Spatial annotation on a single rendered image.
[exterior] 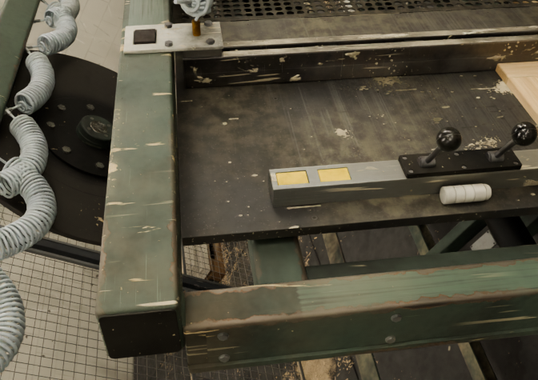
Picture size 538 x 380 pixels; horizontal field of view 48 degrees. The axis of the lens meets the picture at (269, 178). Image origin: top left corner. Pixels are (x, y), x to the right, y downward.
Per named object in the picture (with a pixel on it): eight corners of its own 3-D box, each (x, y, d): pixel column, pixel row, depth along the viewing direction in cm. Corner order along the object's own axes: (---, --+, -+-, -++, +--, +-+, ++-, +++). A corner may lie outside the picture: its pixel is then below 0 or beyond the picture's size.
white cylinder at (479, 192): (443, 208, 99) (489, 204, 99) (447, 195, 97) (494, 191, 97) (437, 195, 101) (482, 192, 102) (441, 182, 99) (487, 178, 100)
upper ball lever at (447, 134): (436, 174, 100) (468, 145, 87) (415, 176, 100) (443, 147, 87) (432, 153, 101) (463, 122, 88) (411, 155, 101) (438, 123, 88)
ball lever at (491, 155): (504, 169, 101) (545, 139, 89) (483, 170, 101) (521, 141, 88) (499, 148, 103) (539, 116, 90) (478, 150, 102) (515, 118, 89)
